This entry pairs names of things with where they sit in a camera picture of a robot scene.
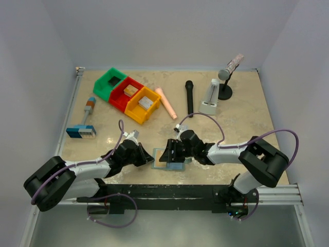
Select black microphone stand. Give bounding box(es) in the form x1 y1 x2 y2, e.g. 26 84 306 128
218 67 232 100

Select sage green card holder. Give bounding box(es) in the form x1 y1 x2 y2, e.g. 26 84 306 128
151 148 192 171

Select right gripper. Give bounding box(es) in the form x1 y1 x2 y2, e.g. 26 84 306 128
159 138 196 163

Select green plastic bin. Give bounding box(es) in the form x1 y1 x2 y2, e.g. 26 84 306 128
93 67 127 101

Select aluminium frame rail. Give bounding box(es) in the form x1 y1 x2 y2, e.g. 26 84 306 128
19 67 85 247

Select grey metronome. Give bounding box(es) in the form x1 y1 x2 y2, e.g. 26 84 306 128
198 79 220 115

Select tan credit card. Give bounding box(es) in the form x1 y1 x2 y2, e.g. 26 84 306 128
154 150 168 168

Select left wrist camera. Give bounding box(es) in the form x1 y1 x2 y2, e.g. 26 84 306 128
123 130 139 145

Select red plastic bin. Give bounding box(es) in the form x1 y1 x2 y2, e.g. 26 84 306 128
108 77 144 113

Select toy block hammer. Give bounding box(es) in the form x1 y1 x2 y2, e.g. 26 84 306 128
66 97 97 139

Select block in red bin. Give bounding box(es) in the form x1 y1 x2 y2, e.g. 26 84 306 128
123 84 138 97

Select yellow plastic bin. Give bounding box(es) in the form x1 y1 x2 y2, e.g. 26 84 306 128
124 86 161 125

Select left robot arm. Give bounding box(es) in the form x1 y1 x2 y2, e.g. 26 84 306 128
23 139 154 211

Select black microphone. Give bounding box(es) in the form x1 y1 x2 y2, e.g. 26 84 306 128
185 80 194 118

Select block in yellow bin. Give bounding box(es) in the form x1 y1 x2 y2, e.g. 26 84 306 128
138 96 153 111

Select glitter microphone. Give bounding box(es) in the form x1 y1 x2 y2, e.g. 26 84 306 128
218 54 244 81

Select pink microphone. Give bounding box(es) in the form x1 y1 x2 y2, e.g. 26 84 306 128
155 86 177 120

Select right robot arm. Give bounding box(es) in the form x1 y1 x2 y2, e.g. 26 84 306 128
159 130 289 204

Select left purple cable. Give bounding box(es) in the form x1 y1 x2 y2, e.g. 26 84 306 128
30 119 125 206

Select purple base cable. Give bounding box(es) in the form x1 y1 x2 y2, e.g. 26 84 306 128
86 193 139 228

